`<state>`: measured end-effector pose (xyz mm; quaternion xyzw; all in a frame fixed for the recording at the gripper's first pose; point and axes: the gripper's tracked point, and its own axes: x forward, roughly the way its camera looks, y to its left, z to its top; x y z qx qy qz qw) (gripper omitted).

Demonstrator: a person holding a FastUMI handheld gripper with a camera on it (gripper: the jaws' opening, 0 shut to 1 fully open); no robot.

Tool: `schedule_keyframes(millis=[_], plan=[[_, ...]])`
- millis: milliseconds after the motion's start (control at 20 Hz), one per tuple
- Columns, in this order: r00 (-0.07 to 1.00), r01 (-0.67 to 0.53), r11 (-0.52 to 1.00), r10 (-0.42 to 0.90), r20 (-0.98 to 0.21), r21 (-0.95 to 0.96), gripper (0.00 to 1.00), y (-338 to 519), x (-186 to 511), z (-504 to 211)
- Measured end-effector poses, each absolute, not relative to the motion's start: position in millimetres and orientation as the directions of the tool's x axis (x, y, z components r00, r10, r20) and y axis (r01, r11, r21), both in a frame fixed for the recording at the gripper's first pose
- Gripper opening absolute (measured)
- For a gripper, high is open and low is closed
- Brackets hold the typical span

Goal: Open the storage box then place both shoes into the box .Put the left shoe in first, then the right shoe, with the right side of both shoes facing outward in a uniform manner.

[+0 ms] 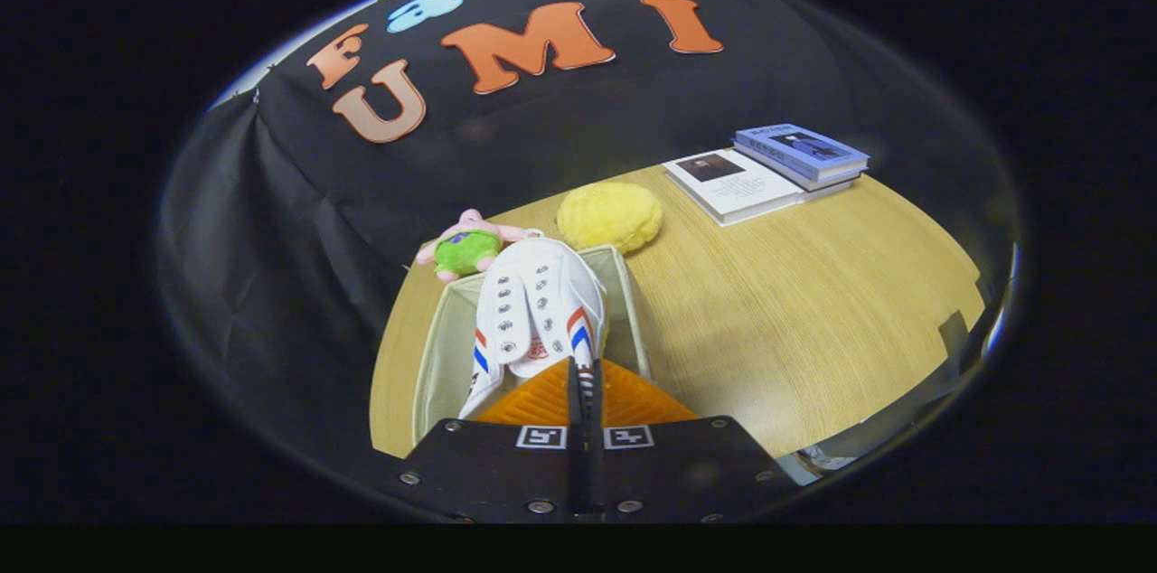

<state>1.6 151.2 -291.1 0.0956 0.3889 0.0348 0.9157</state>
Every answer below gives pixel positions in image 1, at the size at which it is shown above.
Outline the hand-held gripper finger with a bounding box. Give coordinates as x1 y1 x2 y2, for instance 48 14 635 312
389 358 588 524
588 358 798 524

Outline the beige fabric storage box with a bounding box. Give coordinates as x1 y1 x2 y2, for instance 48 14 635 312
411 243 654 447

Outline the white striped shoe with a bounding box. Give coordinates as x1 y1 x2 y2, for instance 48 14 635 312
458 236 608 420

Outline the pink green plush toy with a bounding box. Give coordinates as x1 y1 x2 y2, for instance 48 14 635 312
416 209 543 285

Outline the yellow round plush cushion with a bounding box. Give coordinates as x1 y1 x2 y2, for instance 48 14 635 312
556 183 664 256

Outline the white book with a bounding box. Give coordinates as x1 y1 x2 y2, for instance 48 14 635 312
663 148 805 227

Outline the blue book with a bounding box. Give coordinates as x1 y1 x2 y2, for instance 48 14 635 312
730 123 870 193

